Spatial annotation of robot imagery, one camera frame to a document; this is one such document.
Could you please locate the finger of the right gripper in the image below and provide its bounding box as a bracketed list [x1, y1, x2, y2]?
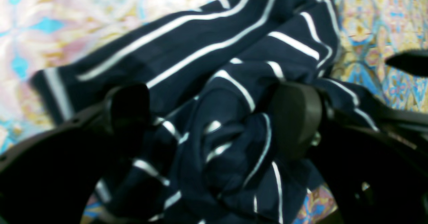
[385, 50, 428, 77]

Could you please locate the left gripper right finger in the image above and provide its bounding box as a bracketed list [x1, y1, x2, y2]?
[272, 82, 428, 224]

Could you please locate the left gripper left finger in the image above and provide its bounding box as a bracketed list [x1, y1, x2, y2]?
[0, 84, 150, 224]

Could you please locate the navy white striped T-shirt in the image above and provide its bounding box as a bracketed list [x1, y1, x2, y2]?
[31, 0, 379, 224]

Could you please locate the patterned pastel tablecloth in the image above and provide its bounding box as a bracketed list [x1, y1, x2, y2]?
[0, 0, 428, 224]

